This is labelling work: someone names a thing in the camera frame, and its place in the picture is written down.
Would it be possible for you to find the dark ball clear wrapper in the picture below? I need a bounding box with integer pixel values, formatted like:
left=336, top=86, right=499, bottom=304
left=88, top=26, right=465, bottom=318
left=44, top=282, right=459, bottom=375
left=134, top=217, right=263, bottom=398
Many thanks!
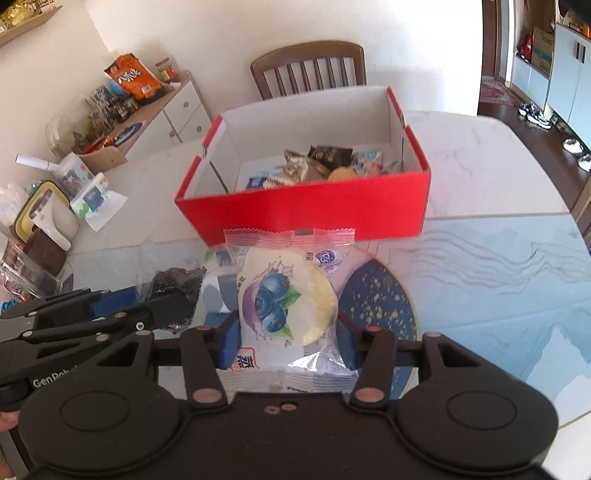
left=145, top=267, right=206, bottom=333

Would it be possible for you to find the white sideboard cabinet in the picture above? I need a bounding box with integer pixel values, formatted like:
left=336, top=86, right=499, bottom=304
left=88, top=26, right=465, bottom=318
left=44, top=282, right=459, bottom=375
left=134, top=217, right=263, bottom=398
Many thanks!
left=80, top=70, right=211, bottom=173

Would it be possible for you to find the yellow rimmed tray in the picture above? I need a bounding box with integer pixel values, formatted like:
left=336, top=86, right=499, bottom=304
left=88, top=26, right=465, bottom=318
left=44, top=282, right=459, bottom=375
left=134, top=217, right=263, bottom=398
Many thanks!
left=10, top=181, right=79, bottom=252

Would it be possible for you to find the white tall cabinet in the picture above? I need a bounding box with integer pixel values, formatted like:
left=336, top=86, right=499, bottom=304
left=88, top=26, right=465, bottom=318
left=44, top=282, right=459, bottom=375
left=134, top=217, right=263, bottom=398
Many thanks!
left=511, top=25, right=590, bottom=148

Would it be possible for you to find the person's left hand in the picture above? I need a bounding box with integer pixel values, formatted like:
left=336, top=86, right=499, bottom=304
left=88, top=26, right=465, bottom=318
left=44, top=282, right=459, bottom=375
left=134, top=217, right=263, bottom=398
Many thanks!
left=0, top=411, right=20, bottom=432

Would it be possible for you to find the blueberry bread packet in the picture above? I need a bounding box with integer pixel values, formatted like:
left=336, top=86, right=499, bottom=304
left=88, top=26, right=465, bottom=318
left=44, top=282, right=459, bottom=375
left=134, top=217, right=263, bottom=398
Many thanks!
left=221, top=229, right=356, bottom=393

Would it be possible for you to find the small tissue pack on table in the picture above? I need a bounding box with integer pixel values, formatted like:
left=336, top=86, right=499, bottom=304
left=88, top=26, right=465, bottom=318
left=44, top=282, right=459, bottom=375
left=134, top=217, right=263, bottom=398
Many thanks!
left=70, top=173, right=127, bottom=232

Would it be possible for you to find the orange snack bag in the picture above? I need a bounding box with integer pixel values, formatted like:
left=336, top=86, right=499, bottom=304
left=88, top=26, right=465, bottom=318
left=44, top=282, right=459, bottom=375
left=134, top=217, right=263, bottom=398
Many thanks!
left=104, top=53, right=164, bottom=103

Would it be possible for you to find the gold Zhoushi snack packet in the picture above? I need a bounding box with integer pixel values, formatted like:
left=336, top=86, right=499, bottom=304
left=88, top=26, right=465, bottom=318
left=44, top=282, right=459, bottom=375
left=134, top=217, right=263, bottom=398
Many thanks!
left=283, top=150, right=331, bottom=185

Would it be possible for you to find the black sesame snack packet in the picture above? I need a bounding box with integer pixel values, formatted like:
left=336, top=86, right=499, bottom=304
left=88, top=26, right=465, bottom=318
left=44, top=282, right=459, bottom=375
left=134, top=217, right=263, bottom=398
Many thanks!
left=308, top=146, right=353, bottom=171

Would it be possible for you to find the red cardboard box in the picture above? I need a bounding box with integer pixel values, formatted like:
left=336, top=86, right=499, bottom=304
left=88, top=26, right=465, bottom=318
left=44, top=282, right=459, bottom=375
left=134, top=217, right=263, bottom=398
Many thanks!
left=175, top=86, right=431, bottom=246

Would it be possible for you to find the brown wooden chair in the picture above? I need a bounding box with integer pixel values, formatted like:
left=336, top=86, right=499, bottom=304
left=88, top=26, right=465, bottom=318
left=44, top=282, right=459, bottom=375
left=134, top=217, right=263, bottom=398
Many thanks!
left=250, top=40, right=367, bottom=100

